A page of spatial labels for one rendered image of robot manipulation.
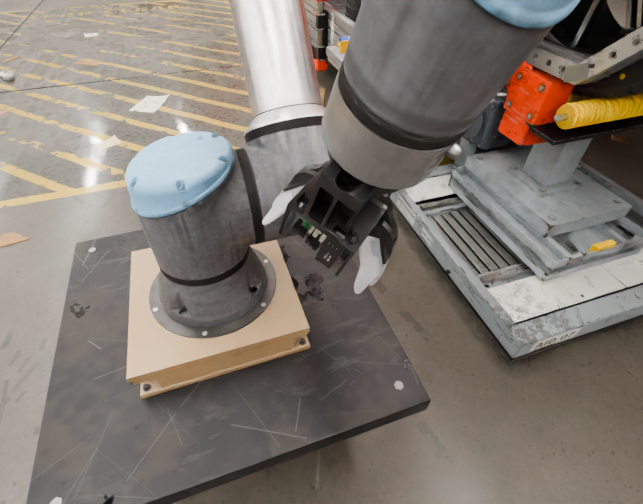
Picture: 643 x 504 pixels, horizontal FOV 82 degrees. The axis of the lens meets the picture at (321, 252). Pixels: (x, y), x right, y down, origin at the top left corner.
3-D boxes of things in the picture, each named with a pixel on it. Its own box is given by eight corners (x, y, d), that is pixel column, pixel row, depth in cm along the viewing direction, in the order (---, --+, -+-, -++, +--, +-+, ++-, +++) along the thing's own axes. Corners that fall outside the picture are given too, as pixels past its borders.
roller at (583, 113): (655, 117, 92) (670, 94, 88) (560, 135, 86) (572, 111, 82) (634, 108, 96) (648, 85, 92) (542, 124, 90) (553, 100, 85)
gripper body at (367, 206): (274, 234, 36) (298, 152, 25) (322, 182, 40) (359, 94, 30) (337, 281, 35) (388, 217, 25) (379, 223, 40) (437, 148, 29)
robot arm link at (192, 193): (154, 228, 65) (116, 134, 53) (250, 209, 69) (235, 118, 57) (156, 291, 55) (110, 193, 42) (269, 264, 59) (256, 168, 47)
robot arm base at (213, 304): (168, 343, 60) (148, 306, 53) (155, 265, 72) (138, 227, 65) (279, 306, 65) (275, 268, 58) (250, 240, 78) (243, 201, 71)
